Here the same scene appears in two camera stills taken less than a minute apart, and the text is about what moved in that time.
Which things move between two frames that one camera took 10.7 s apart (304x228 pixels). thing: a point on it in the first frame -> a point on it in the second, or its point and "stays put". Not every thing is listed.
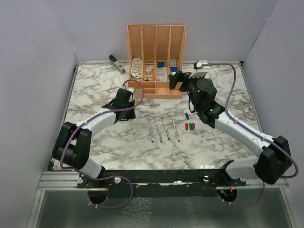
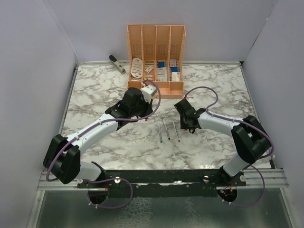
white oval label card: x=137 y=68 stays put
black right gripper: x=180 y=77 -> x=183 y=125
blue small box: x=161 y=64 stays put
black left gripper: x=131 y=116 -> x=148 y=107
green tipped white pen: x=159 y=132 stays put
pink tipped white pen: x=176 y=132 stays put
